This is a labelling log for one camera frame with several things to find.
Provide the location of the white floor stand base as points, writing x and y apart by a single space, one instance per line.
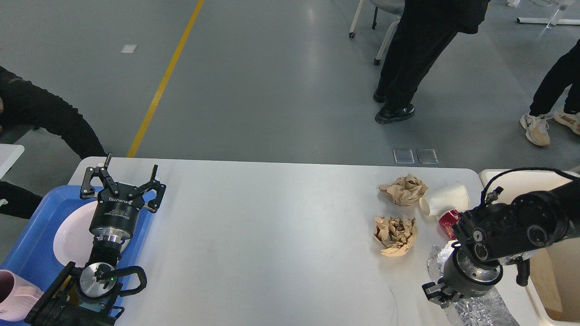
548 13

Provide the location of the brown paper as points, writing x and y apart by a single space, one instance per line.
396 234
405 191

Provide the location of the silver foil plastic bag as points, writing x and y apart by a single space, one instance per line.
488 310

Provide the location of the beige plastic bin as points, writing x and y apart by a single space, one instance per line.
565 255

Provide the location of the metal floor plate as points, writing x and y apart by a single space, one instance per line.
427 156
403 156

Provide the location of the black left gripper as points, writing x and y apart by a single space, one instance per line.
115 213

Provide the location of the crushed red can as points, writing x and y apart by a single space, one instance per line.
447 220

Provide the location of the pink mug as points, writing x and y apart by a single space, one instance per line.
17 296

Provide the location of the metal floor plate left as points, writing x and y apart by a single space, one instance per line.
403 156

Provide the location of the metal floor plate right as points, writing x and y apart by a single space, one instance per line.
427 156

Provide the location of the white paper cup lying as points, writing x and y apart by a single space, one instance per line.
453 196

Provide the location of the white side table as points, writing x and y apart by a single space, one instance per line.
9 154

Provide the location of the person with white sneakers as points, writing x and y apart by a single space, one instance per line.
564 73

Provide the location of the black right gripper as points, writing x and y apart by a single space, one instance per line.
461 278

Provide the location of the seated person in black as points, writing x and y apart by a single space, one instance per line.
23 103

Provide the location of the teal mug yellow inside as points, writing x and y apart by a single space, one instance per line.
73 298

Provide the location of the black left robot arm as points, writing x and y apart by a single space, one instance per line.
87 296

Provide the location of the standing person in black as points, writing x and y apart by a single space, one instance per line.
426 28

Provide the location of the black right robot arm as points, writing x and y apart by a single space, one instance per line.
493 235

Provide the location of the brown paper bag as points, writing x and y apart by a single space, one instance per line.
543 277

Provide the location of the pink plate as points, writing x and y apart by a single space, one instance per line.
73 240

